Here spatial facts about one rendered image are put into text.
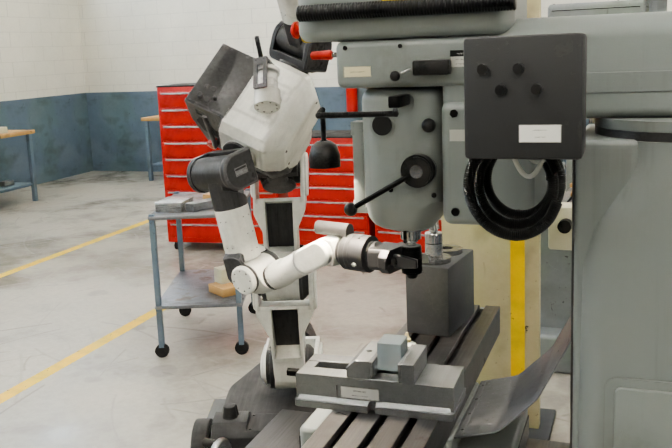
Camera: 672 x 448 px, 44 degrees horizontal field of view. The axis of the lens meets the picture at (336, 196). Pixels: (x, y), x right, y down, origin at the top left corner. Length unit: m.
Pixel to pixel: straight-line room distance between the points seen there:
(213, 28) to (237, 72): 9.98
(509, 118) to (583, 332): 0.49
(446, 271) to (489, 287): 1.56
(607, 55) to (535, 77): 0.28
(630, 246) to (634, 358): 0.22
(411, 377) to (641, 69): 0.76
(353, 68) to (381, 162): 0.21
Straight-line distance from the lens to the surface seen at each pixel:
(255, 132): 2.19
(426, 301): 2.24
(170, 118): 7.41
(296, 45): 2.32
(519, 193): 1.74
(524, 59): 1.46
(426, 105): 1.78
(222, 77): 2.29
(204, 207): 4.90
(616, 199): 1.68
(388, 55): 1.77
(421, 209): 1.82
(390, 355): 1.81
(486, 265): 3.72
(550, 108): 1.46
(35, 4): 12.72
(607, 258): 1.69
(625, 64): 1.71
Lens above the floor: 1.72
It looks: 10 degrees down
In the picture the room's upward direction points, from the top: 2 degrees counter-clockwise
